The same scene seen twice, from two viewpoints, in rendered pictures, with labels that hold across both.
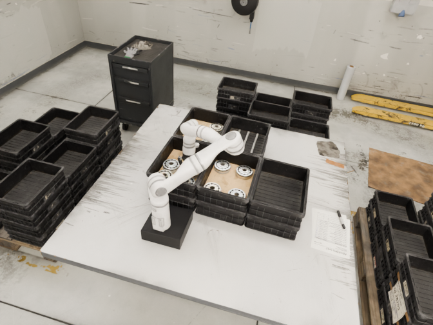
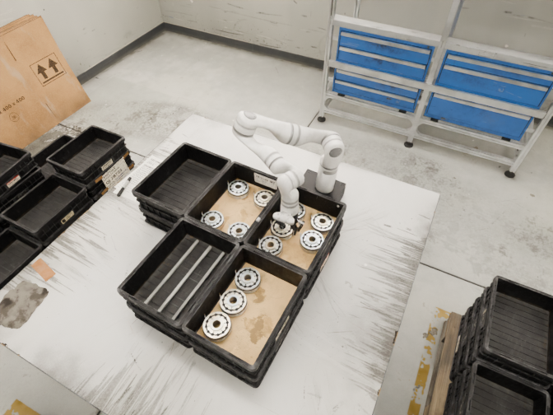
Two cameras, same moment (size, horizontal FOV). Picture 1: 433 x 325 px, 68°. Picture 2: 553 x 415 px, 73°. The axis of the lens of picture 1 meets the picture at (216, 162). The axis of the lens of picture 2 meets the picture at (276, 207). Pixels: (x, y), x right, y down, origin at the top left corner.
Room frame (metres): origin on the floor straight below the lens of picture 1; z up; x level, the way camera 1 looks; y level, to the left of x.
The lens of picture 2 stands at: (2.43, 0.40, 2.17)
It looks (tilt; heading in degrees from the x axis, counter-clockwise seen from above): 50 degrees down; 197
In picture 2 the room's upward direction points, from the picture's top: 1 degrees counter-clockwise
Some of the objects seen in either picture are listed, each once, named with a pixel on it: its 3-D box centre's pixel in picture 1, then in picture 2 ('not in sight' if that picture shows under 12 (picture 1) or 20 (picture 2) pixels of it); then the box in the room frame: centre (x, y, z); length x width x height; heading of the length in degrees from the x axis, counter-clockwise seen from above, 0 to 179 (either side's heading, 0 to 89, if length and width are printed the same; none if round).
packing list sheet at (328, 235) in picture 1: (331, 231); (146, 178); (1.22, -0.71, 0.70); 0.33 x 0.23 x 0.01; 169
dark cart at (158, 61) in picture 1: (145, 88); not in sight; (3.19, 0.87, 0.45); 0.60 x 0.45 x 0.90; 169
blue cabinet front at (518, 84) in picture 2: not in sight; (484, 97); (-0.28, 1.18, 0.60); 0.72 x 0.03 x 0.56; 79
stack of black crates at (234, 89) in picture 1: (235, 103); not in sight; (3.21, -0.15, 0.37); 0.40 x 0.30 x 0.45; 79
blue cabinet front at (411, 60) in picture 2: not in sight; (378, 71); (-0.43, 0.39, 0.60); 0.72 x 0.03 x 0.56; 79
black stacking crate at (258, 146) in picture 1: (244, 141); (183, 274); (1.80, -0.18, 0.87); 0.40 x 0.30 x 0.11; 168
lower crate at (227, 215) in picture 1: (227, 191); not in sight; (1.41, -0.09, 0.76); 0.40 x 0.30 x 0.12; 168
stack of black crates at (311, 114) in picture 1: (307, 118); not in sight; (3.05, -0.93, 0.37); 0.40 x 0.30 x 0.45; 79
